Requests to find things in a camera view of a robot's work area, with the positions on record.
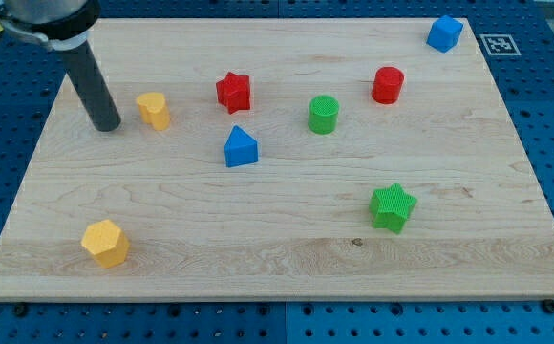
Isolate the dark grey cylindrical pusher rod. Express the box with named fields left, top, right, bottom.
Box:
left=59, top=41, right=121, bottom=132

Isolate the yellow heart block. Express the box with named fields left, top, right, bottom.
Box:
left=136, top=92, right=171, bottom=131

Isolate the blue cube block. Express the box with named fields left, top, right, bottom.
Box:
left=426, top=15, right=463, bottom=53

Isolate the yellow hexagon block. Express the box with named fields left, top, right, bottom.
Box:
left=81, top=219, right=130, bottom=269

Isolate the red star block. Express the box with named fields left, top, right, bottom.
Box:
left=216, top=72, right=251, bottom=115

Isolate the blue triangle block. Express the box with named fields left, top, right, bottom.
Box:
left=224, top=125, right=259, bottom=167

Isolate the light wooden board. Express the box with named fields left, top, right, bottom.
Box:
left=0, top=18, right=554, bottom=303

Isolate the green cylinder block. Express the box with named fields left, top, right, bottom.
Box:
left=308, top=95, right=340, bottom=135

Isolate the red cylinder block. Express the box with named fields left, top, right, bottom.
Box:
left=371, top=66, right=405, bottom=104

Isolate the green star block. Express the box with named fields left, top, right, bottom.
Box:
left=369, top=183, right=417, bottom=234

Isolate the white fiducial marker tag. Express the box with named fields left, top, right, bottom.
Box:
left=479, top=33, right=521, bottom=56

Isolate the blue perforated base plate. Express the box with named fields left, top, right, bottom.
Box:
left=0, top=1, right=554, bottom=343

